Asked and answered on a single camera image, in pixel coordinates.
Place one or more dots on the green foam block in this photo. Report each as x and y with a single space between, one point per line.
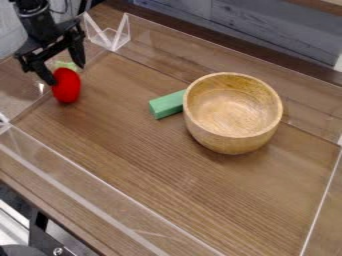
167 105

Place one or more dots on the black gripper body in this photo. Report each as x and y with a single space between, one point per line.
48 37

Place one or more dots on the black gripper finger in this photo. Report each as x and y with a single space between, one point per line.
43 72
76 52

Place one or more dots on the wooden bowl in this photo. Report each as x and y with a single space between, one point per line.
232 112

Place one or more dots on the red plush strawberry toy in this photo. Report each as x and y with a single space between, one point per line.
67 88

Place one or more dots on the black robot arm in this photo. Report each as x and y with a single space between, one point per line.
28 5

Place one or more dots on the clear acrylic corner bracket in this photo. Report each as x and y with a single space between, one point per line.
108 38

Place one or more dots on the black metal table bracket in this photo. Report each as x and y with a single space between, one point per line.
40 239

